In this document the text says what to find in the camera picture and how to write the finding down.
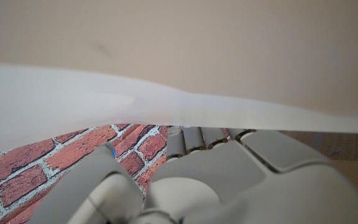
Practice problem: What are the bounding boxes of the thin beige folder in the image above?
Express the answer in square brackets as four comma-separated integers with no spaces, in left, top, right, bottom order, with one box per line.
[0,0,358,158]

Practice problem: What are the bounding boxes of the red brick print backdrop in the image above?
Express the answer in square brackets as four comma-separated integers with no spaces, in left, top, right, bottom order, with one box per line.
[0,123,233,224]

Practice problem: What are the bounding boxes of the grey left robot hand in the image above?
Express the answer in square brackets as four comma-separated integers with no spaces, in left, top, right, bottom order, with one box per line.
[29,126,358,224]

